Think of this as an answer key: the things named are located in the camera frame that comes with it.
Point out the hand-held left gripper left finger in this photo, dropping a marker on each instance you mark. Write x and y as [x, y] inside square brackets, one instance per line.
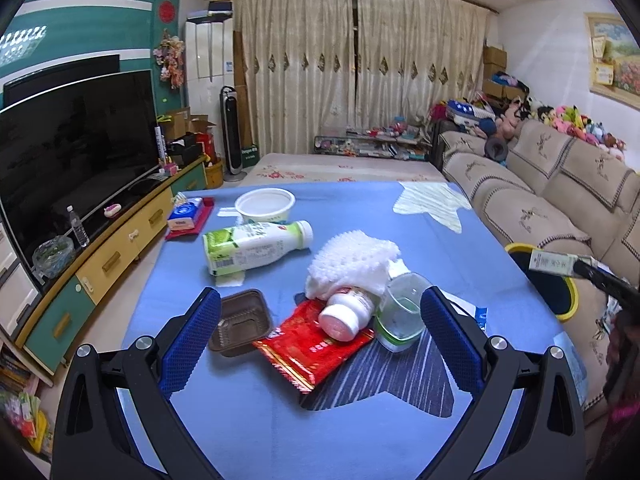
[192, 340]

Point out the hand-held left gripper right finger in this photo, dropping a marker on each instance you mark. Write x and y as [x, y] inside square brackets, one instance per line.
[450, 340]

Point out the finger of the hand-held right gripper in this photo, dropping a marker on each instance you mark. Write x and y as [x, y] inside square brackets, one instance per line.
[600, 277]

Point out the yellow rimmed dark bin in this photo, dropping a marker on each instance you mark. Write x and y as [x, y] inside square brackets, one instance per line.
[547, 292]

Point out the white pill bottle red label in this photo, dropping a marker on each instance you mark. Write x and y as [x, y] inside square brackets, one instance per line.
[345, 317]

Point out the red snack wrapper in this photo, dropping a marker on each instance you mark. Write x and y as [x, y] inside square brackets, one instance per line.
[300, 345]

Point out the white foam net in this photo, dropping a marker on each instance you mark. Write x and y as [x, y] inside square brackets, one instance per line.
[350, 255]

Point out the white tissue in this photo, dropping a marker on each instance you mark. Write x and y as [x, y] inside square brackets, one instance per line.
[325, 289]

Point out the small blue packet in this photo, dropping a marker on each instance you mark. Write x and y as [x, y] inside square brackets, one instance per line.
[480, 316]

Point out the brown plastic tray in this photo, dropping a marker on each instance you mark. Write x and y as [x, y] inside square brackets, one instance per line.
[240, 325]

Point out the clear plastic cup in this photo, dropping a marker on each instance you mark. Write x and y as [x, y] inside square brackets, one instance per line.
[400, 310]

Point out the green white milk bottle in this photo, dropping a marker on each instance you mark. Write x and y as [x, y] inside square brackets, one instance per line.
[250, 250]

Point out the red flat box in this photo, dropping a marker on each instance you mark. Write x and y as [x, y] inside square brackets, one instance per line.
[197, 231]

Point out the person's dark clothing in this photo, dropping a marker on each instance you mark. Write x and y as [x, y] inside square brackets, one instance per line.
[622, 385]

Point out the beige sofa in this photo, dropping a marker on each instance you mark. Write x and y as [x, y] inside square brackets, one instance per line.
[525, 195]

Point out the blue tissue pack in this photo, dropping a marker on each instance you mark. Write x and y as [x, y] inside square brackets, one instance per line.
[185, 215]

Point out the green yellow tv cabinet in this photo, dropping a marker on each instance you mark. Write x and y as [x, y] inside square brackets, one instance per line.
[125, 230]

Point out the blue patterned tablecloth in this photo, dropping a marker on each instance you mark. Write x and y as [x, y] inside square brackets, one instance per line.
[300, 435]

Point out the white plastic bowl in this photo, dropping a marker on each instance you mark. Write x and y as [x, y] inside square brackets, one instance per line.
[265, 205]

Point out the clear water bottle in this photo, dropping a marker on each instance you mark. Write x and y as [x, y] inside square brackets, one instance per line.
[79, 230]

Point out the row of plush toys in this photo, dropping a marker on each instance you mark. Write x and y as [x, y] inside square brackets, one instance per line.
[570, 120]

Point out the glass bowl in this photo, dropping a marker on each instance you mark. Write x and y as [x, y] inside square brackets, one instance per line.
[52, 257]

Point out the grey neck pillow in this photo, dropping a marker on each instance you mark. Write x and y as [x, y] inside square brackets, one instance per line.
[496, 149]

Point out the pile of books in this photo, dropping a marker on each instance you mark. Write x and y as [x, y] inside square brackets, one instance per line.
[20, 400]

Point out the pile of bags and toys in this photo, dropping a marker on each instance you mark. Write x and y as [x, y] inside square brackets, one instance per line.
[475, 115]

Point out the low glass table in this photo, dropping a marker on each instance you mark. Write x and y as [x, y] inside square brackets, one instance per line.
[370, 145]

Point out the floral cream mat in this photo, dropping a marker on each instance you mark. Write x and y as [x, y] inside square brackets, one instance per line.
[325, 170]

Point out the black tower fan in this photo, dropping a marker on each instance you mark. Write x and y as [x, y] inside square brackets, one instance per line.
[232, 130]

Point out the open cardboard boxes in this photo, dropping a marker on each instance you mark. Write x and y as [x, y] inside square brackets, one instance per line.
[190, 125]

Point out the framed flower painting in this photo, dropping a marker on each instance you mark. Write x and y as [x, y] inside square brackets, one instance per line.
[620, 55]

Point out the black television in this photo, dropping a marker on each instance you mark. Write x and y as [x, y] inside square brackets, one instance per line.
[60, 160]

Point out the stack of cardboard boxes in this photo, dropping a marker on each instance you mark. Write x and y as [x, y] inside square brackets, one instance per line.
[494, 70]

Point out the brown rolled mat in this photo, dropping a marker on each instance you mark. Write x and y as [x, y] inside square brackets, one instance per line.
[241, 90]

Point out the white standing air conditioner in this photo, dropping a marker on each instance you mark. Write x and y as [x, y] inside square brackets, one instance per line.
[207, 70]

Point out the hanging flower decoration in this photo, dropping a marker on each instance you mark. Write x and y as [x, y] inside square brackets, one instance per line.
[170, 60]

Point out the beige patterned curtain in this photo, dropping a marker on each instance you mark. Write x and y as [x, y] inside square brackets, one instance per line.
[415, 50]
[295, 70]

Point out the red round wall ornament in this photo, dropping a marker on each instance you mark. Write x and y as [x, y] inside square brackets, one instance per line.
[167, 11]

